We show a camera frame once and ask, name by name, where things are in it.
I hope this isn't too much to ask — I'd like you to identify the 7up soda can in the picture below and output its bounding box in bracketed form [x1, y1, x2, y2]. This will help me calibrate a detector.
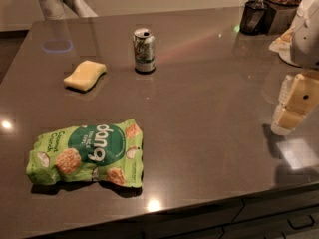
[133, 28, 156, 74]

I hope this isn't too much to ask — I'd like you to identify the black mesh cup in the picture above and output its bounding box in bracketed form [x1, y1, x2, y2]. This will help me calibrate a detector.
[239, 1, 267, 35]

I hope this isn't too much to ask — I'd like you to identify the white chair frame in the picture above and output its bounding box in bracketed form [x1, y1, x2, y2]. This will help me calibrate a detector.
[38, 0, 98, 20]

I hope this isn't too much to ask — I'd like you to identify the green rice chip bag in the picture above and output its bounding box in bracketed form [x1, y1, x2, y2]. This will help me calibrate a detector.
[26, 119, 143, 188]

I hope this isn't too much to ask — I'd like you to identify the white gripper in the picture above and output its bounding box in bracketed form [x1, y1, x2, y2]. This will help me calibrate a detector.
[269, 25, 319, 135]

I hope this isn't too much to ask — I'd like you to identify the drawer handle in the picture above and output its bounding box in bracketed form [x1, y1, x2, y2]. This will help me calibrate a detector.
[287, 215, 316, 231]

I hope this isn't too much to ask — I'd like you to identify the yellow sponge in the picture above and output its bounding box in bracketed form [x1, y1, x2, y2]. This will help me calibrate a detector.
[63, 61, 107, 92]

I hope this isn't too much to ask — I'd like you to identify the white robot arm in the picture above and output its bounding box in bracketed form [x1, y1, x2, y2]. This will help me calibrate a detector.
[269, 0, 319, 135]

